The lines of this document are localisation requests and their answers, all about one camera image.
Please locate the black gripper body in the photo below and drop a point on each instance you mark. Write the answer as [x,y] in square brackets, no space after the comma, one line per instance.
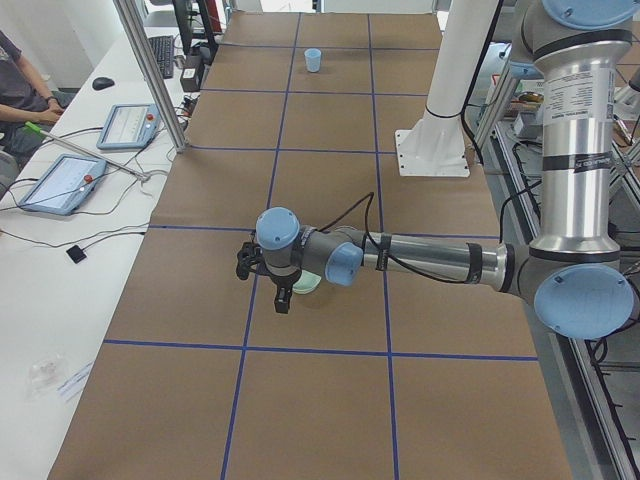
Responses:
[281,281]

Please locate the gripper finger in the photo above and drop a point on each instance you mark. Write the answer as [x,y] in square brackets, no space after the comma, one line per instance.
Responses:
[280,300]
[286,299]

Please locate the light green bowl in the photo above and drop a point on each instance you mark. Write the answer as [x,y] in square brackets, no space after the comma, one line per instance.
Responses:
[307,283]

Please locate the light blue plastic cup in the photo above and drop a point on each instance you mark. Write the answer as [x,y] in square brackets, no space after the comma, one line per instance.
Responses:
[313,59]

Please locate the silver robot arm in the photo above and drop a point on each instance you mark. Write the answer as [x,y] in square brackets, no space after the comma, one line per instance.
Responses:
[569,273]

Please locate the orange black electronics board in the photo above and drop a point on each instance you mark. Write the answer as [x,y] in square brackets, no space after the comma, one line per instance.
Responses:
[187,106]

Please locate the small black square pad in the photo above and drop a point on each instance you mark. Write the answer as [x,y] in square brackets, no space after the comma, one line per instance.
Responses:
[76,254]

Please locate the far blue teach pendant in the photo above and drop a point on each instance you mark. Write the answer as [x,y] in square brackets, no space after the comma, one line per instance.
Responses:
[129,126]

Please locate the blue teach pendant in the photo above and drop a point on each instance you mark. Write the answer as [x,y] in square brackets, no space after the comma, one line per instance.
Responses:
[129,126]
[65,185]

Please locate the black box with label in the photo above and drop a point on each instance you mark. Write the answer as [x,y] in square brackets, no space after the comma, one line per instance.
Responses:
[192,73]

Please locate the near blue teach pendant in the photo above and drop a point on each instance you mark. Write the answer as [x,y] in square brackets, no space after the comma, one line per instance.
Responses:
[65,185]

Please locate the clear plastic bag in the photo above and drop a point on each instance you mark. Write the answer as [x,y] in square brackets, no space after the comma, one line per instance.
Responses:
[45,375]

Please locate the black keyboard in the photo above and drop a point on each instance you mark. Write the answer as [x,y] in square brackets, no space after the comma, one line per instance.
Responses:
[163,49]

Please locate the black computer mouse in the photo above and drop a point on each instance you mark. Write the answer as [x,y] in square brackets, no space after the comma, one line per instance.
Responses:
[102,83]

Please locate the metal rod green tip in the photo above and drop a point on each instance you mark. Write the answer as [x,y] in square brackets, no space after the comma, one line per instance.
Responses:
[143,177]

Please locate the seated person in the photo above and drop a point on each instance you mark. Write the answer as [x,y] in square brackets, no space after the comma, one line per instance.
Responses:
[25,97]

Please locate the white central pedestal column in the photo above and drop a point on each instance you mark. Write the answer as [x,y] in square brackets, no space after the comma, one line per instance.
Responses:
[435,146]

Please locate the aluminium frame post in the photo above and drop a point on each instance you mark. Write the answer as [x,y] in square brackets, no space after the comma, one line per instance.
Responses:
[136,34]

